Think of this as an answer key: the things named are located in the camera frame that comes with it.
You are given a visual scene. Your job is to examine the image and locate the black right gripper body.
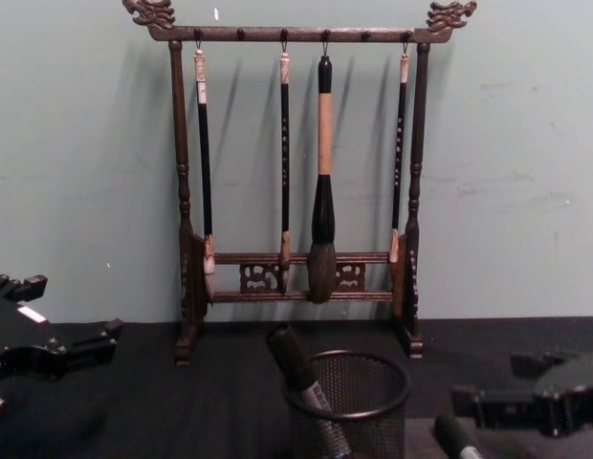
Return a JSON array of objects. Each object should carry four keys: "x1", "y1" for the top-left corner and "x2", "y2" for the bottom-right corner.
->
[{"x1": 534, "y1": 355, "x2": 593, "y2": 439}]

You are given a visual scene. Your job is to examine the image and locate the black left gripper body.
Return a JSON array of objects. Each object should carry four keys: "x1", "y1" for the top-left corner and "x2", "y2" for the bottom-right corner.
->
[{"x1": 0, "y1": 298, "x2": 55, "y2": 373}]

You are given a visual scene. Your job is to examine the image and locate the black table cloth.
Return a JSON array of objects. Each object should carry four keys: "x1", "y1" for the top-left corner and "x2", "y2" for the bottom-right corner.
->
[{"x1": 0, "y1": 317, "x2": 593, "y2": 459}]

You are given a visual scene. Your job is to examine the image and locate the black mesh pen cup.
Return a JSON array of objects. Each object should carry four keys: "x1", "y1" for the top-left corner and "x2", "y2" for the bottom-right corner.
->
[{"x1": 281, "y1": 349, "x2": 414, "y2": 459}]

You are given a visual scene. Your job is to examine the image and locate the dark carved wooden brush rack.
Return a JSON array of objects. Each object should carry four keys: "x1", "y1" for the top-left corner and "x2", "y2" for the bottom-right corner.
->
[{"x1": 121, "y1": 0, "x2": 478, "y2": 367}]

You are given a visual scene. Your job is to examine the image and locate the thin black brush white-capped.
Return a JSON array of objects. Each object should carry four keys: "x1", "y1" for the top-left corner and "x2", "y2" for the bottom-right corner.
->
[{"x1": 192, "y1": 42, "x2": 218, "y2": 304}]

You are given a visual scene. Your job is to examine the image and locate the thin black brush white characters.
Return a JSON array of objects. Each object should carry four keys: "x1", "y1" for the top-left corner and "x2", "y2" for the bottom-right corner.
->
[
  {"x1": 388, "y1": 42, "x2": 412, "y2": 265},
  {"x1": 277, "y1": 40, "x2": 295, "y2": 294}
]

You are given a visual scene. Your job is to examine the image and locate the large tan-handled calligraphy brush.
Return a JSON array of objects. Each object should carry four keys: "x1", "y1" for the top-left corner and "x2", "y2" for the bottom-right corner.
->
[{"x1": 307, "y1": 42, "x2": 339, "y2": 305}]

